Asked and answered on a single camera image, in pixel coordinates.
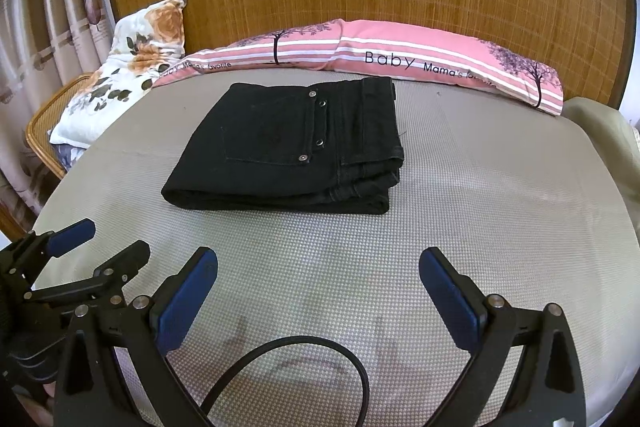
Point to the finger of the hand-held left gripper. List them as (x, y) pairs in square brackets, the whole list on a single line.
[(70, 237), (127, 259)]

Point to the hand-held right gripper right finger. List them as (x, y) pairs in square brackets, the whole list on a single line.
[(452, 302)]

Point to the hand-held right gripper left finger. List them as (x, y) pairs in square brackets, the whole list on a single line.
[(187, 302)]

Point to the black pants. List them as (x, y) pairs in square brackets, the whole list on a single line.
[(270, 142)]

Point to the rattan chair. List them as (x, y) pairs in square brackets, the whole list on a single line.
[(42, 127)]

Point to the grey woven bed mat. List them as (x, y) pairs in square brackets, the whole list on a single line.
[(450, 187)]

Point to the white floral pillow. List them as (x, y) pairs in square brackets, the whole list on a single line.
[(145, 42)]

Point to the beige blanket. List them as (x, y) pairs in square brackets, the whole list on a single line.
[(600, 132)]

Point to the pale patterned curtain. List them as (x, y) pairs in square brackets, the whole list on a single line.
[(60, 7)]

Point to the pink striped printed pillow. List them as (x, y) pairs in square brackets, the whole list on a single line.
[(425, 52)]

